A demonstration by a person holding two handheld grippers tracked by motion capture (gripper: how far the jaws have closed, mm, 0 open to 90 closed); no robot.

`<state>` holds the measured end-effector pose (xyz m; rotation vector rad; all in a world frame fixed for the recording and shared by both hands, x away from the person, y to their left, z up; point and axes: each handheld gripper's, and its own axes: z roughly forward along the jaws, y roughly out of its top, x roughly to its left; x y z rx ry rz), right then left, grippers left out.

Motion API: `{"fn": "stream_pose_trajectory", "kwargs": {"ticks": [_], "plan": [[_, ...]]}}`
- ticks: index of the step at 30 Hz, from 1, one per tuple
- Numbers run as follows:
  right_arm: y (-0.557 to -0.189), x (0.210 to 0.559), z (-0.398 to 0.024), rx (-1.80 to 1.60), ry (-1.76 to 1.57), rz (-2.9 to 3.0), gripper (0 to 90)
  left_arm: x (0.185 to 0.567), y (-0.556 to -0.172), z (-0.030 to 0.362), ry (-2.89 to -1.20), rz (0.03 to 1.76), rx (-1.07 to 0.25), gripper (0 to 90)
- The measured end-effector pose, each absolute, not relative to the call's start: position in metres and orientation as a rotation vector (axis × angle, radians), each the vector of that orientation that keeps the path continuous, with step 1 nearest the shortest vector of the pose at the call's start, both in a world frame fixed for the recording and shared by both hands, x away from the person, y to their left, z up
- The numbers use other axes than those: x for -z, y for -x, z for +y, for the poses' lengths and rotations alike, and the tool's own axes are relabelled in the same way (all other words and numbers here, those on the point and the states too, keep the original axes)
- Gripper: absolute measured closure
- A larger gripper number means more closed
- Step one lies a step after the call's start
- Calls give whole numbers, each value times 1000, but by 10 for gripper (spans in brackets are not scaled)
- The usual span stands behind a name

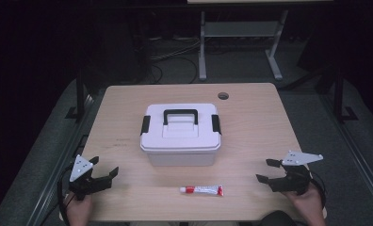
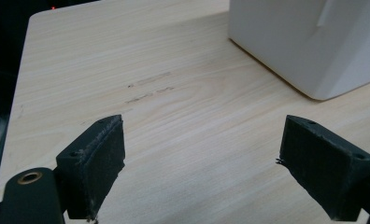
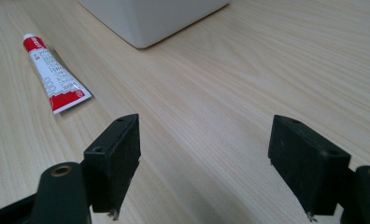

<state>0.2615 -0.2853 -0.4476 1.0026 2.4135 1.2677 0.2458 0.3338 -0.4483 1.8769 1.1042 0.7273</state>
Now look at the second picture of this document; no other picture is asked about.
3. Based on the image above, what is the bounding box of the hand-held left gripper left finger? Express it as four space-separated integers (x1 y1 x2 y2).
55 114 126 222

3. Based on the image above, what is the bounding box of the white plastic bin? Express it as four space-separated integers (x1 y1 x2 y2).
228 0 370 102

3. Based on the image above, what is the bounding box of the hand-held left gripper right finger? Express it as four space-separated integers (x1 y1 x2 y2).
276 114 370 222

